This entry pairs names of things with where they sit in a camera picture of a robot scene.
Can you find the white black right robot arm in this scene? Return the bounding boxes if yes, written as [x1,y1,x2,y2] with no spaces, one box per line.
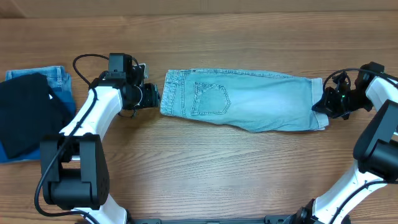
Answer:
[281,62,397,223]

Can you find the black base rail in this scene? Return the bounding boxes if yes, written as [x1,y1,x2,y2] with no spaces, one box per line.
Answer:
[127,215,295,224]

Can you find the black folded garment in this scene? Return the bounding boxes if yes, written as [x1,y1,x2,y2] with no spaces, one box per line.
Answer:
[1,73,74,159]

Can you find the dark blue folded garment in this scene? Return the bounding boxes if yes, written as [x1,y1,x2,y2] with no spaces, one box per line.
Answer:
[1,91,76,164]

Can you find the folded blue jeans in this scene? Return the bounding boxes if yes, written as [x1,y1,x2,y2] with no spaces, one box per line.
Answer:
[5,65,72,94]

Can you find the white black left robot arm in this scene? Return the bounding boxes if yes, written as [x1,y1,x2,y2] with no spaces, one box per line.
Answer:
[34,53,160,223]

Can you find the light blue denim shorts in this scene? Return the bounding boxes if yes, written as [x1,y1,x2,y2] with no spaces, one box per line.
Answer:
[160,68,329,132]

